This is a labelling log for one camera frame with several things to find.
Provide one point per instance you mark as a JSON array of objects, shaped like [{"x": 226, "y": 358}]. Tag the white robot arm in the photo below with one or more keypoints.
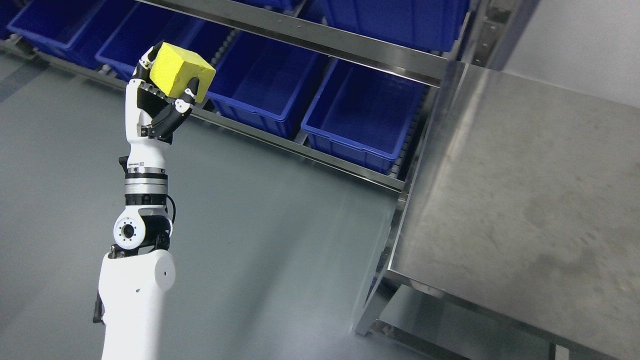
[{"x": 138, "y": 271}]

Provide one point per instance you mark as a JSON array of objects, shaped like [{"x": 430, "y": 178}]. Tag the stainless steel table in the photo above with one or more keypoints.
[{"x": 523, "y": 207}]

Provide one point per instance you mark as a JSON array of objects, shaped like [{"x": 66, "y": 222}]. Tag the blue plastic bin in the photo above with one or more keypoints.
[
  {"x": 146, "y": 25},
  {"x": 72, "y": 30},
  {"x": 266, "y": 84},
  {"x": 424, "y": 25},
  {"x": 362, "y": 115}
]

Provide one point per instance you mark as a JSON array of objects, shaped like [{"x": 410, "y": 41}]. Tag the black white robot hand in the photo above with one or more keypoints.
[{"x": 152, "y": 117}]

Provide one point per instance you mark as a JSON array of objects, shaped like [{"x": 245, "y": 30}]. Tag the yellow foam block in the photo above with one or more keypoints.
[{"x": 175, "y": 66}]

